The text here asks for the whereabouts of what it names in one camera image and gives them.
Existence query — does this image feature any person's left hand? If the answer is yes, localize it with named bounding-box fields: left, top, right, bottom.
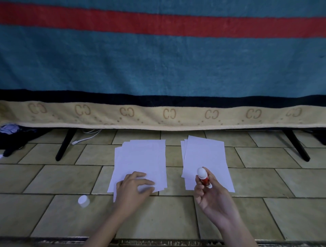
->
left=116, top=171, right=156, bottom=213

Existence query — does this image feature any dark clothes pile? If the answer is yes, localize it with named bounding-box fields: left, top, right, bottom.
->
left=0, top=123, right=52, bottom=157

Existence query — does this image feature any blue red striped blanket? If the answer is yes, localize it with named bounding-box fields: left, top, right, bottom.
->
left=0, top=0, right=326, bottom=132

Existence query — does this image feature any red white glue stick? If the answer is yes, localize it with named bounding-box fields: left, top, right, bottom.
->
left=196, top=167, right=213, bottom=189

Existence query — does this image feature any black furniture leg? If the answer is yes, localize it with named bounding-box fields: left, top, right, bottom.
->
left=282, top=129, right=311, bottom=162
left=55, top=128, right=77, bottom=162

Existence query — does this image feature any person's right hand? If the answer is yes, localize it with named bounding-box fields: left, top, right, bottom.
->
left=195, top=174, right=240, bottom=227

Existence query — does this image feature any person's left forearm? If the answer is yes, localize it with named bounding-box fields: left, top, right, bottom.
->
left=81, top=207, right=139, bottom=247

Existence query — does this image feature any person's right forearm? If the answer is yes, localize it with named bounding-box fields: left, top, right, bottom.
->
left=216, top=217, right=259, bottom=247

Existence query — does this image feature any pile of white paper sheets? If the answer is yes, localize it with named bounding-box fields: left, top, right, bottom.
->
left=107, top=139, right=168, bottom=203
left=180, top=135, right=235, bottom=193

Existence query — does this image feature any white cable with plug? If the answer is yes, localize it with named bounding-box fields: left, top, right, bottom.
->
left=72, top=129, right=103, bottom=146

